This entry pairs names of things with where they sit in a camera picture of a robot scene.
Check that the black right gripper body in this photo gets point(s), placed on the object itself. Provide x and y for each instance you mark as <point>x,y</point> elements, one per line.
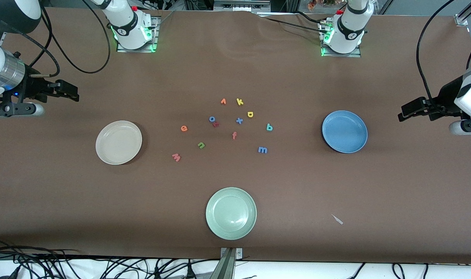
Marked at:
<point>31,87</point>

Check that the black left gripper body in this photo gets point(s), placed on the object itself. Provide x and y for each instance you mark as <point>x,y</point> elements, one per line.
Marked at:
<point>444,97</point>

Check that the pink letter w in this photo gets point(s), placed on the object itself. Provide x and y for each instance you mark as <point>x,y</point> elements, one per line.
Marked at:
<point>176,157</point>

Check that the blue letter m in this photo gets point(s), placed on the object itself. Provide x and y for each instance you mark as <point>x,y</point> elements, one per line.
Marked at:
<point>262,150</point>

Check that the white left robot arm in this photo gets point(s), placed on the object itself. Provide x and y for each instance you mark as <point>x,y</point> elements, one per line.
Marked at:
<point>348,35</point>

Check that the beige plate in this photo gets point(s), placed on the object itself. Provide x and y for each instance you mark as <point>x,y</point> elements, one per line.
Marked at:
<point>118,142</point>

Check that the blue plate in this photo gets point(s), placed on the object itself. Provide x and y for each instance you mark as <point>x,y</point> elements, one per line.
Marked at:
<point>344,131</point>

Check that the brown paper table cover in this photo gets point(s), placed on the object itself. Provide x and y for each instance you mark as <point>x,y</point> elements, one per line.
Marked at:
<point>65,193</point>

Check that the white paper scrap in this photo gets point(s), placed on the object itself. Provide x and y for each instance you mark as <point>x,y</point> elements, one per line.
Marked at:
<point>337,219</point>

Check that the grey background equipment box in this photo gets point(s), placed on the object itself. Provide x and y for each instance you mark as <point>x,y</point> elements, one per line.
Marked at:
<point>241,4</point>

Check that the green plate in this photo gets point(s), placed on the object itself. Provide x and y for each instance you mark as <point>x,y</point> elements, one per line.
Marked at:
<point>231,214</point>

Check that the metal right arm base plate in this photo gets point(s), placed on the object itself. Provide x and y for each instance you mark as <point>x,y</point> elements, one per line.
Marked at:
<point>123,49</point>

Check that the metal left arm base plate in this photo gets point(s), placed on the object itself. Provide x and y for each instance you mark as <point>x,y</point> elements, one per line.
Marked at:
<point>355,55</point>

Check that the metal table edge bracket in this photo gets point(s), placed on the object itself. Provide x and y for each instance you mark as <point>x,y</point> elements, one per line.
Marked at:
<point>227,267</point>

